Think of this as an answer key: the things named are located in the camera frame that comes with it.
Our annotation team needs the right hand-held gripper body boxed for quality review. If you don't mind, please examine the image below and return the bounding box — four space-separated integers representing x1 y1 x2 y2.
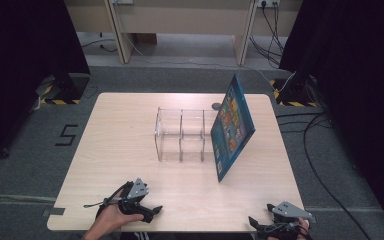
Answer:
259 200 314 240

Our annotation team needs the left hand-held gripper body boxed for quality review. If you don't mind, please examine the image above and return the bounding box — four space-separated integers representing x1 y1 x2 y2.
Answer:
117 177 150 216

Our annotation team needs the clear acrylic book rack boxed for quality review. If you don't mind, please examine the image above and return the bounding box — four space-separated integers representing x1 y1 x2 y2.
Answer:
154 106 230 164

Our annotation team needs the blue children's picture book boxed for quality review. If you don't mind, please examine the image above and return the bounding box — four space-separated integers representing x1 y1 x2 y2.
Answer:
210 73 257 184

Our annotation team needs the person's right hand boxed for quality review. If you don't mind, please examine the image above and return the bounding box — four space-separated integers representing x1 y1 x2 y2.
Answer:
267 217 313 240

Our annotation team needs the person's left hand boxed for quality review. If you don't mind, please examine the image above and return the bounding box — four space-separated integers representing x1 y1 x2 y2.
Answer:
94 199 145 235

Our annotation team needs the black stand base striped tape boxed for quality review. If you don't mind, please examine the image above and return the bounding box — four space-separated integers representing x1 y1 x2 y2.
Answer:
35 72 92 106
269 77 320 109

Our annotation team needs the black curtain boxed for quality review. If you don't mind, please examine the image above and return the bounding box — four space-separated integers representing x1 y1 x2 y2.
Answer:
279 0 384 231
0 0 92 169

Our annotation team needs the brown box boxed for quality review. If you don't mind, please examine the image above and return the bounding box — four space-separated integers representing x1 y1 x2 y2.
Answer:
134 33 158 46

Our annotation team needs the beige wooden desk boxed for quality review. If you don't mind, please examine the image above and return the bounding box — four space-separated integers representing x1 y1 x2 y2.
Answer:
63 0 303 66

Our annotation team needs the white power strip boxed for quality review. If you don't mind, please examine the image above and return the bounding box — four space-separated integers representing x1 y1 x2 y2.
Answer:
257 0 281 9

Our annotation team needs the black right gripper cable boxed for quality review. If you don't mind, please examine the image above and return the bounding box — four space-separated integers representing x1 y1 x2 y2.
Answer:
267 221 311 238

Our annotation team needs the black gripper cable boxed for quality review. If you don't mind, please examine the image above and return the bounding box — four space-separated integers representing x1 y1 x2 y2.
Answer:
267 221 311 238
83 181 135 221

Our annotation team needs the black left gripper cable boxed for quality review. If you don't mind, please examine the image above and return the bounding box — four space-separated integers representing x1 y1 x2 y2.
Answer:
83 181 135 221

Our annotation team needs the long black floor cable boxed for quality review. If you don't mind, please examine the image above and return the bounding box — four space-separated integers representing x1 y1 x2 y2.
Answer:
275 111 374 240

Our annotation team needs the thin black floor cable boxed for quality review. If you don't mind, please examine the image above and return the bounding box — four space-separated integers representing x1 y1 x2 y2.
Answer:
80 31 118 54

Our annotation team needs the black hanging cable bundle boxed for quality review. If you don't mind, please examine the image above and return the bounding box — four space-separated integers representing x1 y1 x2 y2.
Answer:
248 3 286 70

